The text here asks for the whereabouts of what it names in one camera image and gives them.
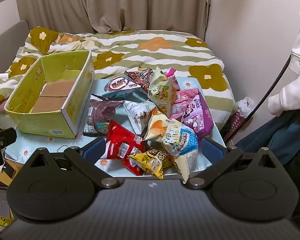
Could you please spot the dark brown red snack packet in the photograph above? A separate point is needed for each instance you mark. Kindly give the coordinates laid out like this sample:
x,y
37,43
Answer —
x,y
140,76

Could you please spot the person's white sweatshirt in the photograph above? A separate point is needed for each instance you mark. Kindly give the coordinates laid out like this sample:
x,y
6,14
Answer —
x,y
297,55

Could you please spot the pale green yellow snack packet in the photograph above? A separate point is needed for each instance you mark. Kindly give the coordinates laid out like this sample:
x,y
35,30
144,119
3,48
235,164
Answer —
x,y
160,92

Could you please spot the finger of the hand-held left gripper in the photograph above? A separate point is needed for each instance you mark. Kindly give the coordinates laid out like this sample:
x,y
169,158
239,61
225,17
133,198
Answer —
x,y
2,135

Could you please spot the pink candy packet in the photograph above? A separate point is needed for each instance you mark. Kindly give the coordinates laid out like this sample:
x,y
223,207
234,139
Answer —
x,y
170,74

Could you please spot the yellow black snack packet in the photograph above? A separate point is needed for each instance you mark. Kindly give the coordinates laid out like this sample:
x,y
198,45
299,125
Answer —
x,y
150,163

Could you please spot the white bin liner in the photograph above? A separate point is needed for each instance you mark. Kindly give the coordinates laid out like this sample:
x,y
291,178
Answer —
x,y
245,105

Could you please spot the white paper roll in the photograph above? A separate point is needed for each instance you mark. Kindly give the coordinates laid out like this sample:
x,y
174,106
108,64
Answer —
x,y
2,76

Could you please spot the person's blue jeans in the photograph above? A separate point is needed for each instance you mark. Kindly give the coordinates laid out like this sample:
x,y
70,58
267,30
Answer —
x,y
277,135

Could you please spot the light blue daisy cloth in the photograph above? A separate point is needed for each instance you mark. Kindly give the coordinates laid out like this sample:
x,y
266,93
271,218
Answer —
x,y
17,142

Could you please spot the dark purple snack packet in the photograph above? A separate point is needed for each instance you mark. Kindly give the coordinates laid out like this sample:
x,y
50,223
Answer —
x,y
100,112

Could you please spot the white triangular snack packet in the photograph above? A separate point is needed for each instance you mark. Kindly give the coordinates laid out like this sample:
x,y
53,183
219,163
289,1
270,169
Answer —
x,y
138,115

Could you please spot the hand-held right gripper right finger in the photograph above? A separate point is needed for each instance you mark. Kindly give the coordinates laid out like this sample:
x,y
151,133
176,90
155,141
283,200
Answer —
x,y
213,149

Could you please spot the grey headboard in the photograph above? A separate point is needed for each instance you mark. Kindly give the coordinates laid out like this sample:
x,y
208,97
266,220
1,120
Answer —
x,y
5,37

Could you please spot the white orange chip packet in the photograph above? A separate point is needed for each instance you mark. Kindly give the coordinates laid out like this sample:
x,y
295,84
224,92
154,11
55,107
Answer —
x,y
156,127

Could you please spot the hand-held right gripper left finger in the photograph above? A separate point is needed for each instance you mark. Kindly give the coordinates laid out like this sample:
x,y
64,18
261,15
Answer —
x,y
95,147

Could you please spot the pink striped snack packet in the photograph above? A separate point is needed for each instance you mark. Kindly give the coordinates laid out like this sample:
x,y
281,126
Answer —
x,y
187,100

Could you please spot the purple patterned bin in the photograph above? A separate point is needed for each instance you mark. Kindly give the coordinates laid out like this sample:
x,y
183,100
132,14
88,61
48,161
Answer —
x,y
236,123

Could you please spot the beige curtain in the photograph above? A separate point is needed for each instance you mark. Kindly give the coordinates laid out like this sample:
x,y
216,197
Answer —
x,y
90,5

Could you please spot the white red blue snack packet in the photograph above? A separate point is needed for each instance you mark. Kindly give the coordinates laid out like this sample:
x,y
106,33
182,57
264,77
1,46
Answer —
x,y
120,86

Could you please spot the green cardboard box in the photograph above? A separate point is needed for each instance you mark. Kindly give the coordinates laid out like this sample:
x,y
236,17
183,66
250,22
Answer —
x,y
52,100

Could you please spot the striped floral blanket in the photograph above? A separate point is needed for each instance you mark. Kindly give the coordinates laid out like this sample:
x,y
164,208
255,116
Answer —
x,y
165,55

